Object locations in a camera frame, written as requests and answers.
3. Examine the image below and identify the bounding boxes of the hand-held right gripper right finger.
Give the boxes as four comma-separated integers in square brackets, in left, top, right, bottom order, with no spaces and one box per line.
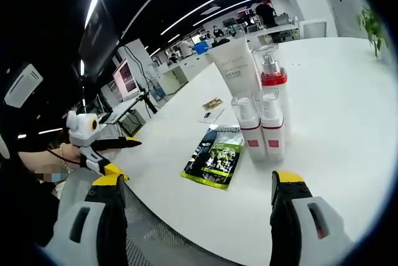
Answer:
[269,170,354,266]

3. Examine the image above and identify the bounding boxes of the white office chair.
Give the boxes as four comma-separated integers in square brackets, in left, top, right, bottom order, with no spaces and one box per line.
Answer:
[298,19,328,39]

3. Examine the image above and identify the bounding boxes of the grey white chest device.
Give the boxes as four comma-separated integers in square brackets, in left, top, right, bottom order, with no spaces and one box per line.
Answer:
[0,134,12,158]

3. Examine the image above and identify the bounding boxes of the gold skincare sachet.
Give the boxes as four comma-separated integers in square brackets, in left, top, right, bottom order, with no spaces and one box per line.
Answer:
[201,97,224,111]

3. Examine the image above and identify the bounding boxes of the green black skincare mask packet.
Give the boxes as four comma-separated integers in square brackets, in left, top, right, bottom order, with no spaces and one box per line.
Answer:
[180,124,246,191]

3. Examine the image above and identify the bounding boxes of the hanging black screen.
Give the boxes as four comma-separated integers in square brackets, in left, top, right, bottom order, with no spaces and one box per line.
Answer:
[78,0,121,68]

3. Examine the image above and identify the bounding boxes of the white blue skincare sachet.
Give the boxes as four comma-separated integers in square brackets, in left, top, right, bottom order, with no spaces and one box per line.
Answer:
[198,108,226,124]

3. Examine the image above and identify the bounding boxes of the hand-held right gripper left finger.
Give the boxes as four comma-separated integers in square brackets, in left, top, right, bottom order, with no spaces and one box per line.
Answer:
[39,173,129,266]

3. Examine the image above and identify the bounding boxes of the tall red-collared skincare bottle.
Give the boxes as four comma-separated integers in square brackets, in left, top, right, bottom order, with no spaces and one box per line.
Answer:
[251,43,292,155]

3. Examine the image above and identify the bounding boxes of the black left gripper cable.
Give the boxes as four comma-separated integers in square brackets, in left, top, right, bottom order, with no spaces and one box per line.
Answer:
[46,149,80,165]

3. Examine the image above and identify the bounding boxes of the person's black shirt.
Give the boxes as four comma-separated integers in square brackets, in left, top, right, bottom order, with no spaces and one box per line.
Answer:
[0,150,62,248]

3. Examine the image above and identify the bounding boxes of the white laptop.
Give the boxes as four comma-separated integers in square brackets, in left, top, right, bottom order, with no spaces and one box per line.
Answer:
[102,58,147,124]

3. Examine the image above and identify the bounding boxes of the white bead bracelet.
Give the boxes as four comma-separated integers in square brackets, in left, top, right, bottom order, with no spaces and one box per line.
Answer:
[58,142,73,170]

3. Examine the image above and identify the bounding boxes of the small white skincare bottle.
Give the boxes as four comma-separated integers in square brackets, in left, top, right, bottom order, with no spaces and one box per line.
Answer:
[230,93,265,163]
[259,87,286,162]

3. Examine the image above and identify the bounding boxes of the potted green plant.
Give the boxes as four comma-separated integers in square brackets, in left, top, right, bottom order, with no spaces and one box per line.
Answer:
[356,0,391,61]

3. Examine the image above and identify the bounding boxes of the ceiling air conditioner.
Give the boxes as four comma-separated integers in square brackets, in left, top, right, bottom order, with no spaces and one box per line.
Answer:
[2,63,44,108]

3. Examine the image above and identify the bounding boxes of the blue box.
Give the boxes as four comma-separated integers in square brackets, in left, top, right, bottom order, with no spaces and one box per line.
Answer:
[193,41,213,55]

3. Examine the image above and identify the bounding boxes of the grey mesh chair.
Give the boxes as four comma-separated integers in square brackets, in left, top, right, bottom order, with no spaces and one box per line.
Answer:
[58,168,240,266]

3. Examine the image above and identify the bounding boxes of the black laptop stand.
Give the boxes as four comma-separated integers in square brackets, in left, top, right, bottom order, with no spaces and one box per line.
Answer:
[119,93,161,138]

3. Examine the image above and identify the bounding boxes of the person's left hand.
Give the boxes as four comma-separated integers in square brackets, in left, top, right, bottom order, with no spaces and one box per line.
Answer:
[58,142,82,172]

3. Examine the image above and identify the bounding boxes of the white skincare tube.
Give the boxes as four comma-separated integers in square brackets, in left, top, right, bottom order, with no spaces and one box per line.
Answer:
[204,36,264,101]

